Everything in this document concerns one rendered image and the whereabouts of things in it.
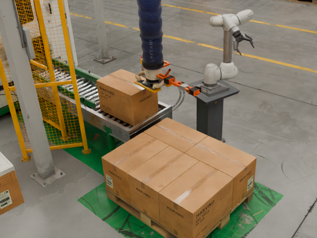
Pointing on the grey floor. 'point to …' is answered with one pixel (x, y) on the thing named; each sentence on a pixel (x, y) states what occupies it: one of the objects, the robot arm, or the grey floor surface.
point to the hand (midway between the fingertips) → (246, 50)
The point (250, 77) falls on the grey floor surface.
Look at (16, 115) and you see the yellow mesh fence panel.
